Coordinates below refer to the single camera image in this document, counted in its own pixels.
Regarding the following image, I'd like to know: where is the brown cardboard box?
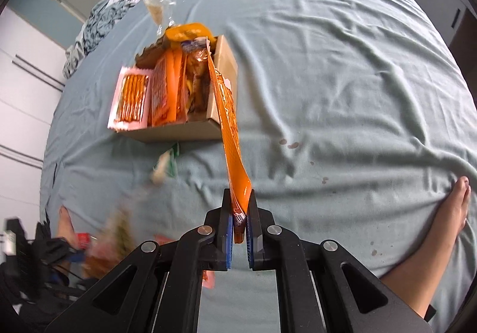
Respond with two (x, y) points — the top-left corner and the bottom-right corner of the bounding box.
(118, 35), (239, 144)

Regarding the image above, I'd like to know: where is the black red clear snack bag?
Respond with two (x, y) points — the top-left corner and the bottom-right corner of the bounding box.
(82, 206), (136, 279)

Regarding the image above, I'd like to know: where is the person's right foot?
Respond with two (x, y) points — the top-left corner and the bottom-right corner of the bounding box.
(381, 177), (471, 317)

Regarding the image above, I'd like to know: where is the large pink spicy-stick pack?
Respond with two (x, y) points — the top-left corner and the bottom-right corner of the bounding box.
(108, 67), (154, 132)

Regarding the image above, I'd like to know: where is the yellow orange snack bag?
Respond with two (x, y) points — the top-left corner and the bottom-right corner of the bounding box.
(165, 22), (217, 114)

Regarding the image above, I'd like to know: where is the orange bordered snack pack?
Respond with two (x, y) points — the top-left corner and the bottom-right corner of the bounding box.
(205, 39), (252, 243)

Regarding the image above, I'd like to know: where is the clear plastic bag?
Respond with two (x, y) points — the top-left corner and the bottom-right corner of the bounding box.
(143, 0), (176, 37)

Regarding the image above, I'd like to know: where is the green white snack packet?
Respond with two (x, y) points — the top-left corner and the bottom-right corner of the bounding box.
(150, 143), (179, 185)

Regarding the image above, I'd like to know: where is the patterned blanket pile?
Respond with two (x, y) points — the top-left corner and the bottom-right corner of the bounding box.
(62, 0), (141, 79)

